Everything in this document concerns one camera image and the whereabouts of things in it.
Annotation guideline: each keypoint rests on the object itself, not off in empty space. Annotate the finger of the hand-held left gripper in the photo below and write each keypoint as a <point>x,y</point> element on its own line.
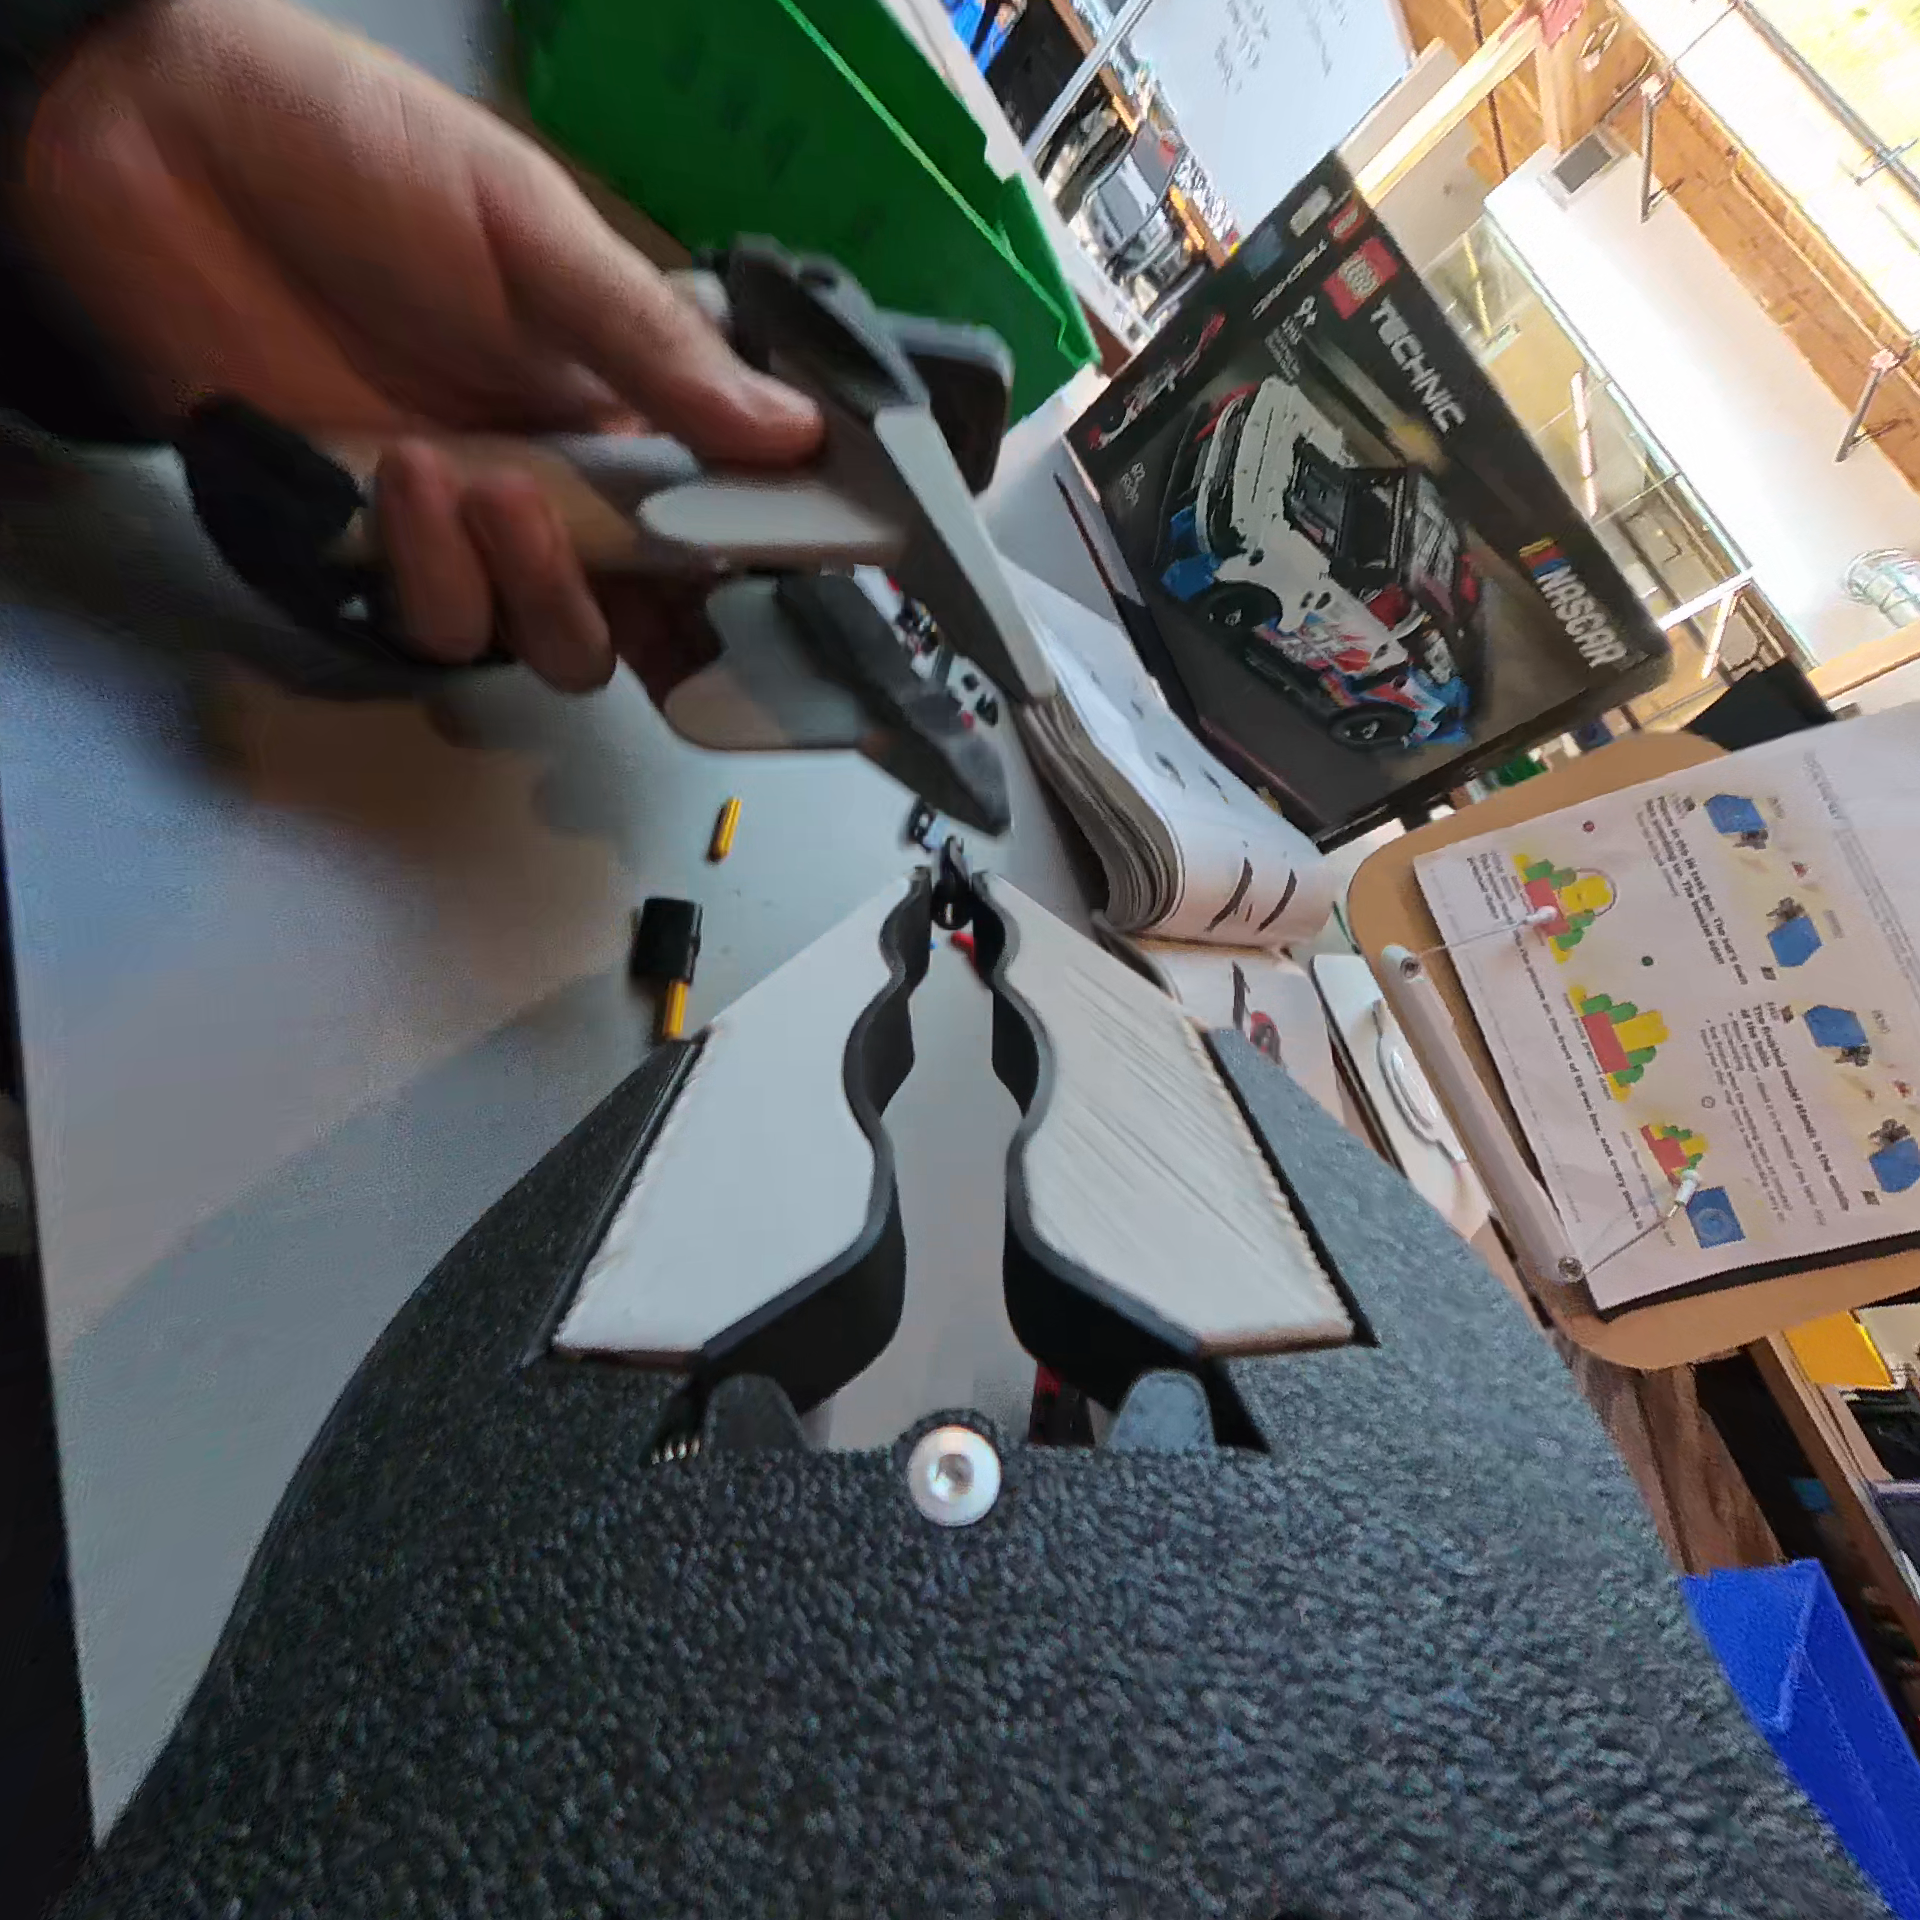
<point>780,523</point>
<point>780,675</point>

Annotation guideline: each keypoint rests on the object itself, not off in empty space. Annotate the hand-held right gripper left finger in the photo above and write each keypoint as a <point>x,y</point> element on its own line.
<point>735,1185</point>

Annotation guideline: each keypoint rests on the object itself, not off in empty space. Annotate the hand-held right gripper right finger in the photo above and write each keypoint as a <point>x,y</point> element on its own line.
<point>1172,1185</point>

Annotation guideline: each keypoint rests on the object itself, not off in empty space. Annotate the yellow toy axle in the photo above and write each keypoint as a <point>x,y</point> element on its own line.
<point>726,830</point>
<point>675,1009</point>

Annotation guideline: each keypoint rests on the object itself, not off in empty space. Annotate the black toy axle connector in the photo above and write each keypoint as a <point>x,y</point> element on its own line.
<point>669,937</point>

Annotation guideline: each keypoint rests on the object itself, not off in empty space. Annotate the instruction booklet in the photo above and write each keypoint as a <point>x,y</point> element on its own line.
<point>1172,838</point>

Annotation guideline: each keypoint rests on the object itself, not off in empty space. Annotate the wood-edged office desk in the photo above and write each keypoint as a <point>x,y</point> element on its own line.
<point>975,136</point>

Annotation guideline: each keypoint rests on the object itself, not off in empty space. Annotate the person's left hand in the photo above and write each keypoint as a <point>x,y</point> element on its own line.
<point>301,225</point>

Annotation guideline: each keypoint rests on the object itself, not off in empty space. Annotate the green plastic bin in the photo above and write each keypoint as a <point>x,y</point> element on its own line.
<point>780,136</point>

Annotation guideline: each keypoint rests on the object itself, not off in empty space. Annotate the wooden document stand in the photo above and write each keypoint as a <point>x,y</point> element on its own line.
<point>1382,884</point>

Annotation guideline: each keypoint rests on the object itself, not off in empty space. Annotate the black toy car set box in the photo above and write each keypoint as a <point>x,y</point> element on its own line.
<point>1349,523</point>

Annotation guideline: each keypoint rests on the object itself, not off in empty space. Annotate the whiteboard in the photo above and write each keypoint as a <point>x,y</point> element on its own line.
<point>1276,89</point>

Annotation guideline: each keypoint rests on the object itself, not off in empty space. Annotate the printed instruction sheet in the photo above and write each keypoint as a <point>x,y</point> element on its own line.
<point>1725,974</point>

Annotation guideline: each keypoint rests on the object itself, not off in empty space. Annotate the blue plastic bin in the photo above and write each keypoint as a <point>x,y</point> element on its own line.
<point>1830,1724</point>

